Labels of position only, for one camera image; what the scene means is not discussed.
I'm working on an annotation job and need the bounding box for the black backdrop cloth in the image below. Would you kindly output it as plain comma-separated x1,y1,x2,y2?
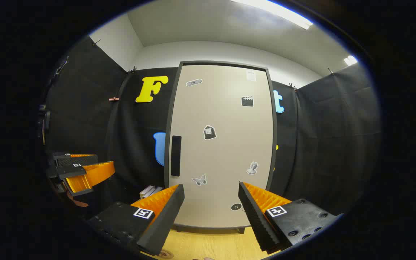
44,34,382,217

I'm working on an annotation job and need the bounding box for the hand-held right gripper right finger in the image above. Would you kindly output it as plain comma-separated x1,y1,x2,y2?
238,182,342,255

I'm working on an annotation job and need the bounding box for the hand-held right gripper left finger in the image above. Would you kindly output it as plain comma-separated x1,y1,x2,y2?
87,184,185,256

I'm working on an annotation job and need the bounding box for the round brown coaster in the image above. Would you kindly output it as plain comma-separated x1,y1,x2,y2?
154,248,175,260

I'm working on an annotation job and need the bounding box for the black door handle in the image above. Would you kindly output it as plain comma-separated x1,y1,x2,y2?
171,135,182,177

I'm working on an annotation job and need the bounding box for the dark grey cabinet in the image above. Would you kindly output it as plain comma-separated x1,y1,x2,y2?
164,61,278,234

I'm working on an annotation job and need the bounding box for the long ceiling light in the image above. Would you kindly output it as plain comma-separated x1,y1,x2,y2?
231,0,313,30

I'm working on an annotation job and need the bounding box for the beige cabinet door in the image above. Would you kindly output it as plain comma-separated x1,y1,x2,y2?
168,64,274,229

